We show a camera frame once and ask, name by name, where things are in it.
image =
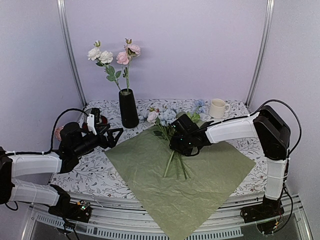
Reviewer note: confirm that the white rose stem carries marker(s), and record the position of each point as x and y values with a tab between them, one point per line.
104	59

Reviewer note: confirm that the black cylindrical vase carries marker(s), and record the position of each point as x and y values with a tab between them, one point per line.
128	109

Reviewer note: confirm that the left aluminium frame post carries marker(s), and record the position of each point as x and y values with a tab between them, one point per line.
62	13

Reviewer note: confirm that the floral patterned tablecloth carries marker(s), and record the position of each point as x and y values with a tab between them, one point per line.
96	176

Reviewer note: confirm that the pink rose stem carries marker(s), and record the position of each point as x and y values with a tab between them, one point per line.
124	58

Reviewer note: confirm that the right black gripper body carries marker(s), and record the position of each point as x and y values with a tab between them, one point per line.
183	145

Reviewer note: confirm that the aluminium frame post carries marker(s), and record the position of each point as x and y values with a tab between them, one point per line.
268	18
62	13

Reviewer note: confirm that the green and peach wrapping paper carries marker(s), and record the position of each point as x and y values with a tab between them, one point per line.
180	194

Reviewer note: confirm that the pink patterned ball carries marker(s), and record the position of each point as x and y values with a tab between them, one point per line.
57	133

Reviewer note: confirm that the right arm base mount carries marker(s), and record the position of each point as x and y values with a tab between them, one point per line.
267	209

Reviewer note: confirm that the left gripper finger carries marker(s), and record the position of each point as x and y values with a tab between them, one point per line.
101	129
113	136

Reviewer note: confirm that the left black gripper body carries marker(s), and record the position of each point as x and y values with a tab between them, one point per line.
83	148

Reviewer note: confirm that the right aluminium frame post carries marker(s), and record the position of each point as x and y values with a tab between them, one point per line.
268	18

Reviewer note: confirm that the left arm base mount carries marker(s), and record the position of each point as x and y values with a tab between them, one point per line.
80	211

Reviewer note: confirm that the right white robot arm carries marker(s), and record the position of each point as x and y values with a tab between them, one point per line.
265	125

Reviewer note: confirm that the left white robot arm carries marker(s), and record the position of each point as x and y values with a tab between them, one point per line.
24	176

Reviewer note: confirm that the cream ceramic mug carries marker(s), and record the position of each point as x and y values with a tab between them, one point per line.
218	108

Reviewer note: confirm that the peach paper flower bouquet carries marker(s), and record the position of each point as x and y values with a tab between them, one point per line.
161	118

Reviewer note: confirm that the red round coaster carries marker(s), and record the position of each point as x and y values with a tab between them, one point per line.
102	120

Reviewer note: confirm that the aluminium front rail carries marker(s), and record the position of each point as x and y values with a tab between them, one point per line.
126	219

